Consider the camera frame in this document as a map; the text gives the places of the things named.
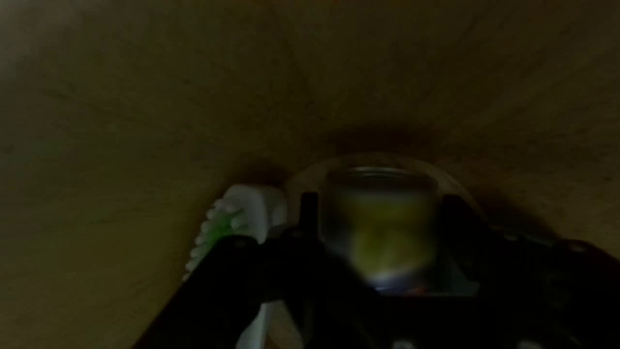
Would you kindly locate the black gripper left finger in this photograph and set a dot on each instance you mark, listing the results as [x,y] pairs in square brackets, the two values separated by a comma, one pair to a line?
[309,216]

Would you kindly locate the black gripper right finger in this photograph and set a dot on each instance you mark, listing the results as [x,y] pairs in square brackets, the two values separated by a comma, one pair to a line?
[460,236]

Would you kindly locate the white green scrub brush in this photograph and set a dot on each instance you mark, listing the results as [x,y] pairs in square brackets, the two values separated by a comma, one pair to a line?
[243,215]

